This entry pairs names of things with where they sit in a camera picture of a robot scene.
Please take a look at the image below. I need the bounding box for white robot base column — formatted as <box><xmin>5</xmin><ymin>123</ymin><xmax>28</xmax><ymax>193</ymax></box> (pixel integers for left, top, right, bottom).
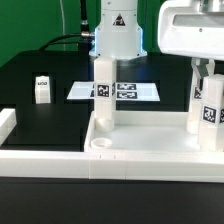
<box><xmin>89</xmin><ymin>0</ymin><xmax>147</xmax><ymax>60</ymax></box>

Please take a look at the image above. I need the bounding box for white desk top tray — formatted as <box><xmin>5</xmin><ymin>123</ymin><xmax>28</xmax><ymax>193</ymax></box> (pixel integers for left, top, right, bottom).
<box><xmin>83</xmin><ymin>110</ymin><xmax>224</xmax><ymax>154</ymax></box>

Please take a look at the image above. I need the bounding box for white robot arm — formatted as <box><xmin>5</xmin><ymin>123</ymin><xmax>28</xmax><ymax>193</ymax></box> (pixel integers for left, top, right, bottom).
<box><xmin>157</xmin><ymin>0</ymin><xmax>224</xmax><ymax>87</ymax></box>

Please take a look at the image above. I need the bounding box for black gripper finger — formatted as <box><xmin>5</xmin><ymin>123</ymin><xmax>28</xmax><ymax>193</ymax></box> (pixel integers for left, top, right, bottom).
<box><xmin>191</xmin><ymin>58</ymin><xmax>209</xmax><ymax>90</ymax></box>

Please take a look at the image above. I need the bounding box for white cable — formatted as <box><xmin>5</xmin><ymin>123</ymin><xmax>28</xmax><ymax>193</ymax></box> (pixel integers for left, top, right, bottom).
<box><xmin>59</xmin><ymin>0</ymin><xmax>65</xmax><ymax>35</ymax></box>

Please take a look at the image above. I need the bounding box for fiducial marker sheet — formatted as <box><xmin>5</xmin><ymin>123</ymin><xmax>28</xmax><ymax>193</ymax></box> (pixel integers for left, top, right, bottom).
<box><xmin>67</xmin><ymin>82</ymin><xmax>160</xmax><ymax>102</ymax></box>

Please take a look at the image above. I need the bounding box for black cable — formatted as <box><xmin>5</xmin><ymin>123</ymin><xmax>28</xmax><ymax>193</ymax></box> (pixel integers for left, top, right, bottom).
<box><xmin>38</xmin><ymin>0</ymin><xmax>98</xmax><ymax>52</ymax></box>

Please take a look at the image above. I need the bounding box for white U-shaped boundary fence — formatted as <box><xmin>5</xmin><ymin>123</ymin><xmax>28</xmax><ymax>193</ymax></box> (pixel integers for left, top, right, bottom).
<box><xmin>0</xmin><ymin>108</ymin><xmax>224</xmax><ymax>184</ymax></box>

